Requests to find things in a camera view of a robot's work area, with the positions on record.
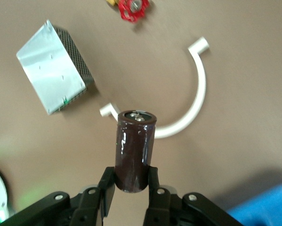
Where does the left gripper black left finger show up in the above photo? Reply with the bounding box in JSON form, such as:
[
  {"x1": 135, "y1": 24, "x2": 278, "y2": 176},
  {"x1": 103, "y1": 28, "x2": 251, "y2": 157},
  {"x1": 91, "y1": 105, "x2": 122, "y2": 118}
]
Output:
[{"x1": 70, "y1": 166, "x2": 116, "y2": 226}]

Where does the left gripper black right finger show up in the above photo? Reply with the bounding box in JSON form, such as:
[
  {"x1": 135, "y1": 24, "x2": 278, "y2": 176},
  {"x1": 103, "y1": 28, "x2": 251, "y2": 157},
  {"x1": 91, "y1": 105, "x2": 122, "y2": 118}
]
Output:
[{"x1": 143, "y1": 166, "x2": 179, "y2": 226}]

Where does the long brown capacitor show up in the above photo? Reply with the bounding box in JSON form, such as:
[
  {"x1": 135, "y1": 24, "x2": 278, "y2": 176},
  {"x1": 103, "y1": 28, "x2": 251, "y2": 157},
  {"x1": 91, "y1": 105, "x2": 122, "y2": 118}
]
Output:
[{"x1": 114, "y1": 109, "x2": 158, "y2": 194}]

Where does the blue plastic tray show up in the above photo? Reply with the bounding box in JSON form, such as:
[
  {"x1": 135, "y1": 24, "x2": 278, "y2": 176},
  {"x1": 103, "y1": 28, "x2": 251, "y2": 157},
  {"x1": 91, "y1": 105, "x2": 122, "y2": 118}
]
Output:
[{"x1": 225, "y1": 181, "x2": 282, "y2": 226}]

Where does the white curved pipe clamp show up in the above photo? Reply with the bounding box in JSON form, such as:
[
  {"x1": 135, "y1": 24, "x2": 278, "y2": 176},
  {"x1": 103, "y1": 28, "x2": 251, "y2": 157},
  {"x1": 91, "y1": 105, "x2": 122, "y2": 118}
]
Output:
[{"x1": 99, "y1": 36, "x2": 211, "y2": 139}]

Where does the silver metal power supply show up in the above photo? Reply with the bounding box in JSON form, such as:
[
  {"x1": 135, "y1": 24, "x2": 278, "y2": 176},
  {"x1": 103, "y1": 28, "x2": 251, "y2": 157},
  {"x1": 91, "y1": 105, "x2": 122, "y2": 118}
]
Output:
[{"x1": 16, "y1": 19, "x2": 95, "y2": 116}]

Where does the red handwheel brass valve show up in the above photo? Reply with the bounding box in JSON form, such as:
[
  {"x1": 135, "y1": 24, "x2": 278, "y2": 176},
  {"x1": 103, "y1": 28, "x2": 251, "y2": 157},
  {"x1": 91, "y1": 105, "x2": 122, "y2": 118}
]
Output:
[{"x1": 105, "y1": 0, "x2": 151, "y2": 24}]

